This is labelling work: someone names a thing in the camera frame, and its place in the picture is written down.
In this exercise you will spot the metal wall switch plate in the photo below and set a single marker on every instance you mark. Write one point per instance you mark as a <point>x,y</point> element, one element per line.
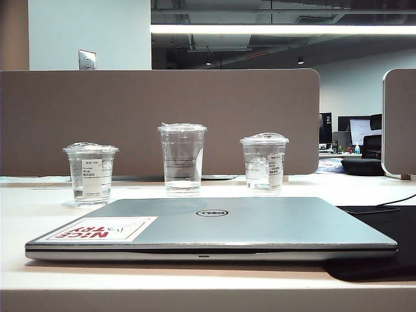
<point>87,60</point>

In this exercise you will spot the medium clear cup with label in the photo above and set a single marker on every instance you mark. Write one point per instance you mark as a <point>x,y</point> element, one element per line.
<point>260,162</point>

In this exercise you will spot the tall clear plastic cup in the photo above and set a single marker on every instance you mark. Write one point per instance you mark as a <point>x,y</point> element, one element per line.
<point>182,162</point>

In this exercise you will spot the long ceiling light strip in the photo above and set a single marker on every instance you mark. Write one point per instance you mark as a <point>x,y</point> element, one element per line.
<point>276,28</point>

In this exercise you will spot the black round cushion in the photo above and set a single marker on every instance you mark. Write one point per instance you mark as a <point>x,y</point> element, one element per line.
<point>360,165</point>

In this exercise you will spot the blue sanitizer bottle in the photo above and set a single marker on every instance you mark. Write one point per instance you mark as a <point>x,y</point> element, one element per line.
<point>357,149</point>

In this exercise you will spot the lit computer monitor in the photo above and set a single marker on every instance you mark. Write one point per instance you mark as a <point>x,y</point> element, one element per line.
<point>359,127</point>

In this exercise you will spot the black office chair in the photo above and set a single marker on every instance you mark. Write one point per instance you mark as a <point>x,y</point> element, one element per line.
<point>372,146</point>

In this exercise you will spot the black desk mat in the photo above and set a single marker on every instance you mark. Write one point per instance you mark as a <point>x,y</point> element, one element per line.
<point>390,221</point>

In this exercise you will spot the black sign with numeral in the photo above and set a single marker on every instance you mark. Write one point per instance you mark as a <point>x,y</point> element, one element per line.
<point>326,126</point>

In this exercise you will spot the short clear cup with label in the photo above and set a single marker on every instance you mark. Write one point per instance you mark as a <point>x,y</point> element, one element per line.
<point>91,182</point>

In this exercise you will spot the narrow brown desk divider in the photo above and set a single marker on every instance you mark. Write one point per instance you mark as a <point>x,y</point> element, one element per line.
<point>401,123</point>

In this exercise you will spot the silver Dell laptop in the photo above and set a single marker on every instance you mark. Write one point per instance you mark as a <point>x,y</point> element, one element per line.
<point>227,234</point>

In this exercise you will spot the wide brown desk divider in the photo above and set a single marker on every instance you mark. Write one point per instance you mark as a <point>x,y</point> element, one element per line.
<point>97,107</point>

